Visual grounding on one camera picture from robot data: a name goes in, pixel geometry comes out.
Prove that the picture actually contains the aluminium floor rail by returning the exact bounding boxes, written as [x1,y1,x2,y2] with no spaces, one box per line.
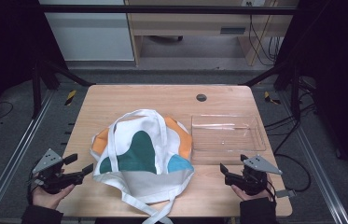
[0,90,55,224]
[278,91,348,224]

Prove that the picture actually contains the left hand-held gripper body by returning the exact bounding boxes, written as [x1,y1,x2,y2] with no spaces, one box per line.
[32,148,76,194]

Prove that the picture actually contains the black horizontal frame bar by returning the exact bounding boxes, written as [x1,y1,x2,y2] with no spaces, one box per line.
[42,5,298,15]

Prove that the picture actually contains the black cable with grey plug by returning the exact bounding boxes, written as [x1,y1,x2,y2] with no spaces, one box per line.
[273,153,312,199]

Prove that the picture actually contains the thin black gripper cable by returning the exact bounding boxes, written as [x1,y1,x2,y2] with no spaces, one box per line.
[26,175,39,206]

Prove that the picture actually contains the yellow black striped tape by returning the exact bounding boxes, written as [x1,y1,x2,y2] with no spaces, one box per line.
[263,91,282,105]
[64,90,77,106]

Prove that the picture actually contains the black cables under desk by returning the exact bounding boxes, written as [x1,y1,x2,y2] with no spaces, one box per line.
[247,13,283,66]

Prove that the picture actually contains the white cabinet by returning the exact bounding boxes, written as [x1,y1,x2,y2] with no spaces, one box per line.
[39,0,135,62]

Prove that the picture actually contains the bundle of black floor cables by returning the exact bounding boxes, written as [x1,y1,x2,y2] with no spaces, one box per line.
[264,76,317,155]

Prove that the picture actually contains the person's left hand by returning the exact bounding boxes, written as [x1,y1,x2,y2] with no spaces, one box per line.
[31,184,76,210]

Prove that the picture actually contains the black floor cable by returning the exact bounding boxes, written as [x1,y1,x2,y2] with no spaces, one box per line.
[0,101,15,120]

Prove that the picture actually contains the person's right hand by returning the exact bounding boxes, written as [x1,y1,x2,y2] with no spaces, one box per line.
[230,185,272,202]

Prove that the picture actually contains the clear plastic tray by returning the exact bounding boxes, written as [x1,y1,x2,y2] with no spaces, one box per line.
[190,114,268,165]

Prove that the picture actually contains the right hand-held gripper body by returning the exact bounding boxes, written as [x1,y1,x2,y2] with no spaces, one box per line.
[238,154,283,196]

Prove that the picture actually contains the light wooden desk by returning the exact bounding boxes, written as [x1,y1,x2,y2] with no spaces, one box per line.
[124,0,299,66]

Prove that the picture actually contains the black frame strut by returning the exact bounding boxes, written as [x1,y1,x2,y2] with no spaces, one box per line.
[242,60,302,120]
[31,59,96,119]

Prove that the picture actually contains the white tote bag colour patches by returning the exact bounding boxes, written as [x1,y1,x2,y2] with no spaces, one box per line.
[90,108,195,224]

